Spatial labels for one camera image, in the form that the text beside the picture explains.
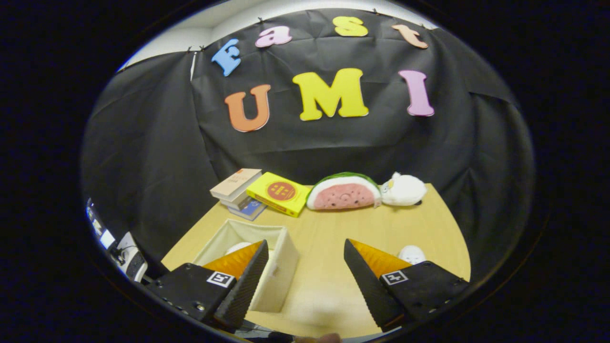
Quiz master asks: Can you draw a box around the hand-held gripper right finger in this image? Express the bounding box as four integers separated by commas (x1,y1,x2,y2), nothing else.
343,238,471,333

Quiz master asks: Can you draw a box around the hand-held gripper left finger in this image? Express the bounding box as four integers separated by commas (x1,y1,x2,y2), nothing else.
144,239,270,333

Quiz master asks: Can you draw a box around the cream fabric storage box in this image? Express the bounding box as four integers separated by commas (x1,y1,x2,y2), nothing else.
193,219,300,313

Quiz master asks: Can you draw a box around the blue book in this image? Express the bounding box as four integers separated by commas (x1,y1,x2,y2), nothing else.
228,200,267,221

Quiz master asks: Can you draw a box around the grey book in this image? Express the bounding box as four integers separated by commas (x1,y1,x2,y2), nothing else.
220,193,253,211

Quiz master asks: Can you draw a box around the watermelon slice plush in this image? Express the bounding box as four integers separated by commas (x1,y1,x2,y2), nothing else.
306,172,382,211

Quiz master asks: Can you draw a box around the white plush toy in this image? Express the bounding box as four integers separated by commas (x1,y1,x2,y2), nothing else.
380,172,428,207

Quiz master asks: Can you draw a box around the yellow book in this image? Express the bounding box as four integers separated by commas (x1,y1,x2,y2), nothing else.
246,172,313,218

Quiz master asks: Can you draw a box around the white electronic device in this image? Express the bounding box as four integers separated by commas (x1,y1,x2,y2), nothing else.
116,232,149,282

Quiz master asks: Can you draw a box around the black backdrop cloth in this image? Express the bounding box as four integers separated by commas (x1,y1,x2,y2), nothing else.
81,7,537,286

